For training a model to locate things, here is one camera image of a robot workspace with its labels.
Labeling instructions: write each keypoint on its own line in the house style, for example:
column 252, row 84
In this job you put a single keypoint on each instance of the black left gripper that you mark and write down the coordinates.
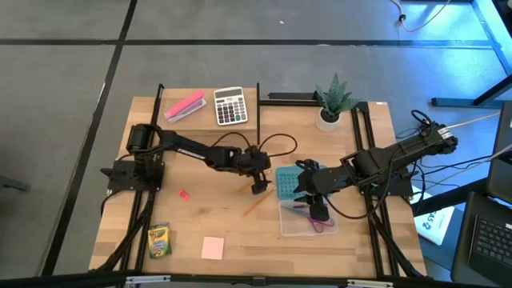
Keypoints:
column 256, row 162

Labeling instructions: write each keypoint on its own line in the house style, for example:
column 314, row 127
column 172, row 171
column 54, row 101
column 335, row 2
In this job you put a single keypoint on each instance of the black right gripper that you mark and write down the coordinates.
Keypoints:
column 314, row 182

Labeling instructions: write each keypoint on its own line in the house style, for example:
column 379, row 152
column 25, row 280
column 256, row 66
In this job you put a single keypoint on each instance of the clear pencil case teal lid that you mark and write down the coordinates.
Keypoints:
column 288, row 184

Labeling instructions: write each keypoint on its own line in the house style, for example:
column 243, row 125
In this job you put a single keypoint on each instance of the pink eraser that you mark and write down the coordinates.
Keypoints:
column 183, row 195

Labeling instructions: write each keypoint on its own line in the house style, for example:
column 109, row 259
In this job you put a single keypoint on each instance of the pink sticky note pad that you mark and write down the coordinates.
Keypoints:
column 212, row 248

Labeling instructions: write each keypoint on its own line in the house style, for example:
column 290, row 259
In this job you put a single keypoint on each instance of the yellow green crayon box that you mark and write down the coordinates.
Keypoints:
column 159, row 242

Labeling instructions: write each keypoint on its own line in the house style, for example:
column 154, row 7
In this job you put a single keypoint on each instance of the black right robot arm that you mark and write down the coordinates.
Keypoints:
column 384, row 158

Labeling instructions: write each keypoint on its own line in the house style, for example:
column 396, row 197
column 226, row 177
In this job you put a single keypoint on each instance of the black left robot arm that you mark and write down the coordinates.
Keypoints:
column 188, row 146

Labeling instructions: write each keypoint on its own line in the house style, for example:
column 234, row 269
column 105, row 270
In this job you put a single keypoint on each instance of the dark pen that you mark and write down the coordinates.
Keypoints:
column 300, row 206

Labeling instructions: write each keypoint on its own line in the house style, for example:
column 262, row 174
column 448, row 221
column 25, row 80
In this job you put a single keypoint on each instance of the white desk calculator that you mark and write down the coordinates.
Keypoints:
column 230, row 108

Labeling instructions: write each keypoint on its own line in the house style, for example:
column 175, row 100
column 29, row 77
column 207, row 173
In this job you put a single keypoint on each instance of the wooden desk shelf black legs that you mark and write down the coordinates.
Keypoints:
column 200, row 124

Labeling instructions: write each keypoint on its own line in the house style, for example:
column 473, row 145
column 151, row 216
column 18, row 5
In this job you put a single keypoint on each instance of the potted snake plant white pot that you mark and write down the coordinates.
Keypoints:
column 329, row 122

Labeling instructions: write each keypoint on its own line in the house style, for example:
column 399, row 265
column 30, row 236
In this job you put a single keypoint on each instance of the pink stapler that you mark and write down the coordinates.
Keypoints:
column 185, row 105

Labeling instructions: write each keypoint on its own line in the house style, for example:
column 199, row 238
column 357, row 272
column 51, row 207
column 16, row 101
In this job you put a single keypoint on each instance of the white box blue print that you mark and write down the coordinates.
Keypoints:
column 434, row 226

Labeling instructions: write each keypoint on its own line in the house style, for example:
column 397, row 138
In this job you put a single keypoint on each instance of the black laptop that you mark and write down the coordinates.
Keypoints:
column 494, row 240

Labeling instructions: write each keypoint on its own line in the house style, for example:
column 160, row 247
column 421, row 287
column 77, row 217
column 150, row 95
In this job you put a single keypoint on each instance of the dark monitor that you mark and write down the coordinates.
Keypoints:
column 502, row 176

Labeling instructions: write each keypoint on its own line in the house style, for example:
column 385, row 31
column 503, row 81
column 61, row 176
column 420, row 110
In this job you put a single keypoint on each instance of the dark floor stand foot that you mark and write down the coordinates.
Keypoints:
column 12, row 184

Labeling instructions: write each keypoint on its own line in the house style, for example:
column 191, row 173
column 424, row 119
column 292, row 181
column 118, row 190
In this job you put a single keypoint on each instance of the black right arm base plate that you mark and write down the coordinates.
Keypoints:
column 402, row 189

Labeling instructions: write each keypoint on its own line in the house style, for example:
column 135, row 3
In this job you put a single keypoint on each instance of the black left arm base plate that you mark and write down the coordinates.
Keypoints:
column 120, row 178

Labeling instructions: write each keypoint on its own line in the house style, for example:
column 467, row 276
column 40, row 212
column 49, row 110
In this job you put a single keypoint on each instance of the black desk leg frame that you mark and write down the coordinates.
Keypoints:
column 460, row 102

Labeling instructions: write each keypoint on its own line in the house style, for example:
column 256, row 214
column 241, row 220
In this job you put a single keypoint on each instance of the black aluminium table frame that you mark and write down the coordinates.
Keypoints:
column 60, row 281

